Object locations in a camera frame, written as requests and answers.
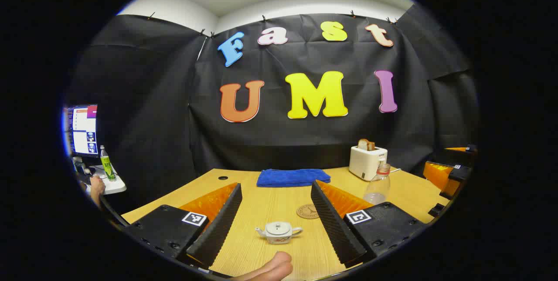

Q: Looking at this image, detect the black backdrop cloth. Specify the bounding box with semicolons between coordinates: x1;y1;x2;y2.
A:
65;3;480;212

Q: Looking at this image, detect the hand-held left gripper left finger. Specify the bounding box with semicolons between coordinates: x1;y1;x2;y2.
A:
123;182;243;269

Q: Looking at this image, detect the green drink bottle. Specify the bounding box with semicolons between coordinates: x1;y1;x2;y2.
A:
99;145;116;181

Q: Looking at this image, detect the round brown coaster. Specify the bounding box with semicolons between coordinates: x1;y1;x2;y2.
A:
296;203;321;220

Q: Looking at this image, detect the white teacup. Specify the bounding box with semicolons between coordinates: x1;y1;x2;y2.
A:
255;222;303;245

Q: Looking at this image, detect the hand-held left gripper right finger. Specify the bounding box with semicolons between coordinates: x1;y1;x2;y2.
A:
310;180;427;268

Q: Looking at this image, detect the blue folded towel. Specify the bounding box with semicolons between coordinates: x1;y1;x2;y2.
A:
256;168;331;188

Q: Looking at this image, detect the white toaster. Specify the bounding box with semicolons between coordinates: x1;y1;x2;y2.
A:
349;145;388;181

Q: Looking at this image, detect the clear plastic water bottle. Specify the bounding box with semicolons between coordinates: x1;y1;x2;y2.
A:
363;163;391;206

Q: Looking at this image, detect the computer monitor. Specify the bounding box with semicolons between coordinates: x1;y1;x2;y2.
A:
65;105;99;158

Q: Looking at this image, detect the white side table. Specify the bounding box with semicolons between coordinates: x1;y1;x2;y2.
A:
81;164;127;196

